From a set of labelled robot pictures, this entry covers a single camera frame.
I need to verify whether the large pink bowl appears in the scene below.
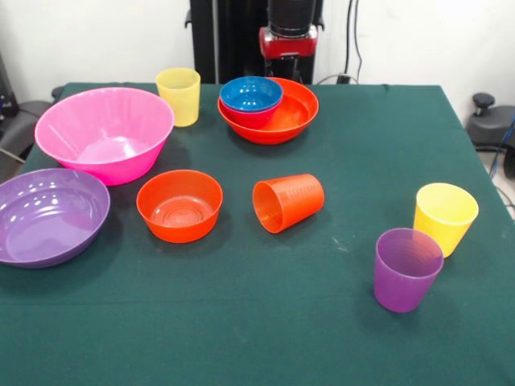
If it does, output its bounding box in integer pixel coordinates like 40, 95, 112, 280
34, 86, 176, 187

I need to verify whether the tangle of floor cables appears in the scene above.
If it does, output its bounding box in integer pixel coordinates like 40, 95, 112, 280
486, 116, 515, 210

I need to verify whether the orange cup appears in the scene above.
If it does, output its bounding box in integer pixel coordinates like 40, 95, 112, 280
252, 173, 326, 235

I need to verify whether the black pedestal foot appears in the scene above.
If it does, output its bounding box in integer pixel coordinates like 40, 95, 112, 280
0, 100, 56, 170
466, 92, 515, 150

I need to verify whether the pale yellow cup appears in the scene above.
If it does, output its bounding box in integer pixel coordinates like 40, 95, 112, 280
155, 67, 201, 128

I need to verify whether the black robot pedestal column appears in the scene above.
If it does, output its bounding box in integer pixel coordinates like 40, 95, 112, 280
184, 0, 325, 85

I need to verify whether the dark green tablecloth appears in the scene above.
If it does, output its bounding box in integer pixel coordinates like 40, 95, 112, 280
0, 82, 515, 386

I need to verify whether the small blue bowl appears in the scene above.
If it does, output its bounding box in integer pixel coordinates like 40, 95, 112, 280
219, 76, 284, 113

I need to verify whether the purple bowl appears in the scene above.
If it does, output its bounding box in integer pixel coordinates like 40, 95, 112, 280
0, 167, 112, 269

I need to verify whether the black hanging cable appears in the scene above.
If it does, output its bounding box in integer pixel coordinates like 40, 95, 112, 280
344, 0, 365, 84

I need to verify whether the large orange bowl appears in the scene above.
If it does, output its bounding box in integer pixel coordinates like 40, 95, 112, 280
216, 77, 320, 146

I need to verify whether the purple cup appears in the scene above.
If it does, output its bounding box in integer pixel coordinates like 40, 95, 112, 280
373, 228, 445, 314

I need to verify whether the bright yellow cup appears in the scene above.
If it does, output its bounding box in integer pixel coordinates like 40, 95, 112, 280
413, 182, 480, 259

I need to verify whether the small orange bowl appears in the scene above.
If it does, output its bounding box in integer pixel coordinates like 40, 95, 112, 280
135, 169, 225, 244

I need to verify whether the small pink-red bowl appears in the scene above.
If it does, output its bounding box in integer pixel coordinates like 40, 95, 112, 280
220, 96, 283, 131

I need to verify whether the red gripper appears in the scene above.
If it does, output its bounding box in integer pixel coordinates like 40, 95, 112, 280
258, 26, 319, 82

